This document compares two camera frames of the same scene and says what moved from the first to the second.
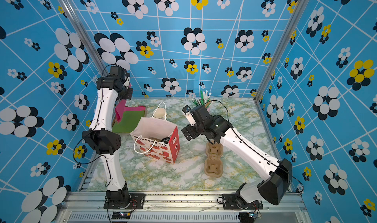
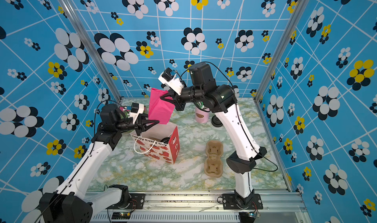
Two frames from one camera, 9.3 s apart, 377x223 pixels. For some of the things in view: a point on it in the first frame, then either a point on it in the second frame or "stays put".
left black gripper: (129, 96) → (142, 125)
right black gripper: (190, 129) → (177, 101)
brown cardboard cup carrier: (213, 165) stays put
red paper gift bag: (156, 138) stays put
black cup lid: (165, 140) stays put
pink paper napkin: (120, 108) → (160, 109)
